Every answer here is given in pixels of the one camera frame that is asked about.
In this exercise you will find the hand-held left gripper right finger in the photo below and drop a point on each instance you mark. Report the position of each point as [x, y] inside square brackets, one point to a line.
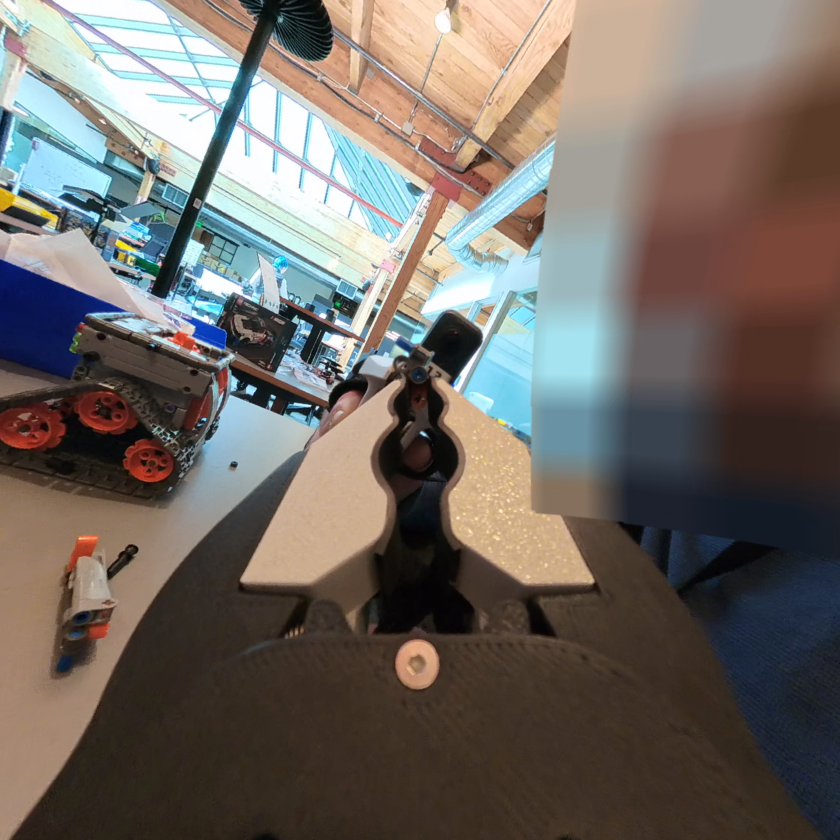
[518, 525]

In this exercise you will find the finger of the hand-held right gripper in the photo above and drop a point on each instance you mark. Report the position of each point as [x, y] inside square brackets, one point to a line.
[380, 371]
[413, 430]

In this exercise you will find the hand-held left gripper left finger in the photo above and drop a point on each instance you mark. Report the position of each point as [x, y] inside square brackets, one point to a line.
[321, 518]

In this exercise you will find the orange grey connector assembly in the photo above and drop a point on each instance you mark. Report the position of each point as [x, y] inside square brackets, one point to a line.
[417, 377]

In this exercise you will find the person's right hand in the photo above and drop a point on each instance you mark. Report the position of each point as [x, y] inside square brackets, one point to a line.
[331, 426]

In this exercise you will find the dark wooden table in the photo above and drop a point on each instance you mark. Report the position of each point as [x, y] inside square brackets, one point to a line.
[308, 354]

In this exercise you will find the black car model box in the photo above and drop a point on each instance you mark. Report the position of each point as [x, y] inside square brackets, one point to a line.
[259, 331]

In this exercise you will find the black axle pin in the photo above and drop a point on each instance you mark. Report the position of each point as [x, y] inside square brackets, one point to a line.
[123, 562]

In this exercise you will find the grey device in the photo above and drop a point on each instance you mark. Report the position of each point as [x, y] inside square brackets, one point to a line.
[131, 394]

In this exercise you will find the grey panel assembly orange ends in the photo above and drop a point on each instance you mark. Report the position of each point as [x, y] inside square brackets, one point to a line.
[85, 597]

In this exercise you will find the person's blue sweater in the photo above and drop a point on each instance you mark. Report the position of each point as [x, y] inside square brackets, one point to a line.
[774, 656]

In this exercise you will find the black pole finned round head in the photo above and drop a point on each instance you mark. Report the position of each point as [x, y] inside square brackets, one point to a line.
[216, 131]

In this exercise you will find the white crumpled paper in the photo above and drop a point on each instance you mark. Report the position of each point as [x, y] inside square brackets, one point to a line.
[72, 262]

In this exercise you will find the blue storage bin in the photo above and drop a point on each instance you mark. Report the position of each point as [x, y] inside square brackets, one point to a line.
[39, 315]

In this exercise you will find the yellow storage bin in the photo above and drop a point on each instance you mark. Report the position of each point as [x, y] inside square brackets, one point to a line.
[14, 205]

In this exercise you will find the silver ventilation duct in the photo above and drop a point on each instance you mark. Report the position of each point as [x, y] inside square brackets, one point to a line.
[505, 197]

